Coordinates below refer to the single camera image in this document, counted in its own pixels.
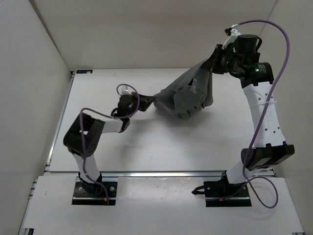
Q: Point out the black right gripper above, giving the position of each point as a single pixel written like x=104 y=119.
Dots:
x=212 y=62

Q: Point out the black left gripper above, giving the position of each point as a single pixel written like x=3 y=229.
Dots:
x=145 y=101

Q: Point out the grey pleated skirt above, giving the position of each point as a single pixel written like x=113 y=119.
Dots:
x=188 y=94

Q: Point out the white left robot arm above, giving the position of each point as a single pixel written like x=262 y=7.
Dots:
x=83 y=136

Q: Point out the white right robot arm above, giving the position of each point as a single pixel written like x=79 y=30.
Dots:
x=268 y=146

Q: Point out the blue label left corner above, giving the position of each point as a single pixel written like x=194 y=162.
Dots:
x=84 y=71

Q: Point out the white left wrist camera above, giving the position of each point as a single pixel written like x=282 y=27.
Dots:
x=125 y=92

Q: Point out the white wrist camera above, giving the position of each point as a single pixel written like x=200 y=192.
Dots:
x=232 y=33
x=125 y=92

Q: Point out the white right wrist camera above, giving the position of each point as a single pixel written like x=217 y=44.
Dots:
x=232 y=33

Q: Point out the aluminium rail left table edge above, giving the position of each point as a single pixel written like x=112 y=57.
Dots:
x=57 y=130

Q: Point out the aluminium rail along table front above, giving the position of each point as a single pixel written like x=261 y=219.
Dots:
x=158 y=174

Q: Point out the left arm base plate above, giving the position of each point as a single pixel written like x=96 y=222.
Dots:
x=95 y=196

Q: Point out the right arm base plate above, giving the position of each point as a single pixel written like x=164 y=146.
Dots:
x=223 y=194

